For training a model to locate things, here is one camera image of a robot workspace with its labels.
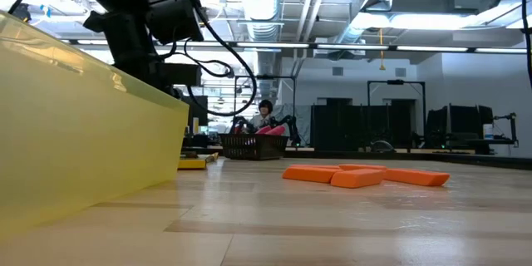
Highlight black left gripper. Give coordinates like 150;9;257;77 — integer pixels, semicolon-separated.
82;7;203;101

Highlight yellow card pack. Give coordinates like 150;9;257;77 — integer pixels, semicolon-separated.
177;155;209;170

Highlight black computer monitor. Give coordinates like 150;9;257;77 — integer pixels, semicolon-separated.
182;95;209;128

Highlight person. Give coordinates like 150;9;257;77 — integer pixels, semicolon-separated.
249;99;278;134

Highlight black mesh plastic basket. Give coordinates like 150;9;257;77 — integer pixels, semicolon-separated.
219;133;290;161

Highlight yellow translucent plastic tray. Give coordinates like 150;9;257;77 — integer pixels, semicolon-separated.
0;11;190;240

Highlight black partition screen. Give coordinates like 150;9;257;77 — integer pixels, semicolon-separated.
310;103;416;153

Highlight bright fluorescent ceiling fixture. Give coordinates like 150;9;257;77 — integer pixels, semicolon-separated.
351;11;470;31

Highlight black workstation monitors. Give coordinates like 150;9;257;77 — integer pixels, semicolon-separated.
424;104;495;150

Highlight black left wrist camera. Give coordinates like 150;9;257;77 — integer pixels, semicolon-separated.
147;0;205;46

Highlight yellow hanging cord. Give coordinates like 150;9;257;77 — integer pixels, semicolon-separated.
377;28;387;71

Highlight black aluminium table frame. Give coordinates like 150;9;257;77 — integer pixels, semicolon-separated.
182;145;532;171

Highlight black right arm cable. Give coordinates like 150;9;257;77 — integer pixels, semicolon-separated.
519;0;532;88

